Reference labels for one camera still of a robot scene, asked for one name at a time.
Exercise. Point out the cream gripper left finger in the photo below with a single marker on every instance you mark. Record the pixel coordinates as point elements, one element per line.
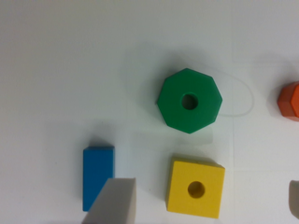
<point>115,204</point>

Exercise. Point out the blue rectangular block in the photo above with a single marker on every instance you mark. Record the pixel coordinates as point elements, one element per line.
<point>98,167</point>

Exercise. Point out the green octagonal block with hole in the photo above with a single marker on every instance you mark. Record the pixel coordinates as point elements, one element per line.
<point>189,101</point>

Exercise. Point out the yellow square block with hole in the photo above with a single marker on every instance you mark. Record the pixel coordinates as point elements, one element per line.
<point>195,187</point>

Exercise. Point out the cream gripper right finger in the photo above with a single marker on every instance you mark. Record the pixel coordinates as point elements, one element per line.
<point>294,198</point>

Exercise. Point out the orange hexagonal block with hole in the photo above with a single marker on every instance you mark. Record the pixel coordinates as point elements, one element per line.
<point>288,101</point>

